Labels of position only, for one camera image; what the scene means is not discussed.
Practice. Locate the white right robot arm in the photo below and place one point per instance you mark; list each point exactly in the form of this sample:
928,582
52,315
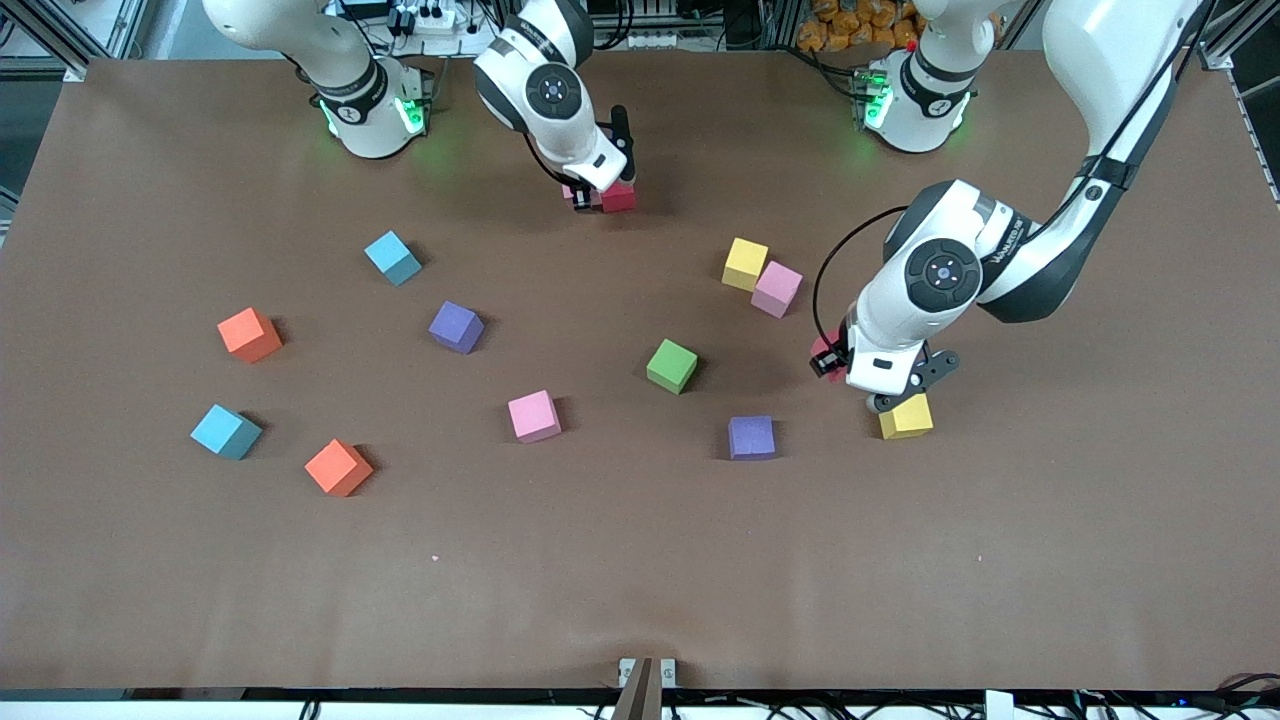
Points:
540,90

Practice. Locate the aluminium frame rail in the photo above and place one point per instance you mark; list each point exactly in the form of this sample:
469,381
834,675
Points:
1215,57
30,68

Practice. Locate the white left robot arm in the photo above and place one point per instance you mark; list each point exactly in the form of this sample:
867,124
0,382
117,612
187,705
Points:
1100,60

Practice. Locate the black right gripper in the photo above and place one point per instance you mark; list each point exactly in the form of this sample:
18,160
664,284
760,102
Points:
581,192

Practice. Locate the teal foam cube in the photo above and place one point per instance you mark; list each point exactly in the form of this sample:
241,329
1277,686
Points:
222,430
390,255

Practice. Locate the white power strip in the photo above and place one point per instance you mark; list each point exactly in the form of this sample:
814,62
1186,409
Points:
440,18

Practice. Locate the orange snack bag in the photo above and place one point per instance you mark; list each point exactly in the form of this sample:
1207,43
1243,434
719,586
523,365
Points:
850,25

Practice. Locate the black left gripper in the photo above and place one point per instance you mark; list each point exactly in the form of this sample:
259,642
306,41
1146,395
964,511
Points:
838,349

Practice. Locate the green foam cube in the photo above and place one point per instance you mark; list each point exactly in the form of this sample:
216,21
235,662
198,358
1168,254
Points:
671,364

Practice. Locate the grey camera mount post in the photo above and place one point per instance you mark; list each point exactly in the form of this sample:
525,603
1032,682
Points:
640,690

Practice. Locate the yellow foam cube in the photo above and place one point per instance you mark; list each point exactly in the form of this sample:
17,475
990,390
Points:
910,420
745,262

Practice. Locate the red foam cube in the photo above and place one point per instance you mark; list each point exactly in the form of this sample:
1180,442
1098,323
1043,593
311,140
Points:
822,352
620,198

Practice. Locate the orange foam cube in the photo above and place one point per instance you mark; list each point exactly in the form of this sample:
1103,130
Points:
337,466
247,333

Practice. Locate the purple foam cube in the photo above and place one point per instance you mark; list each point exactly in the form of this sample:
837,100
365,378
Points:
455,325
751,437

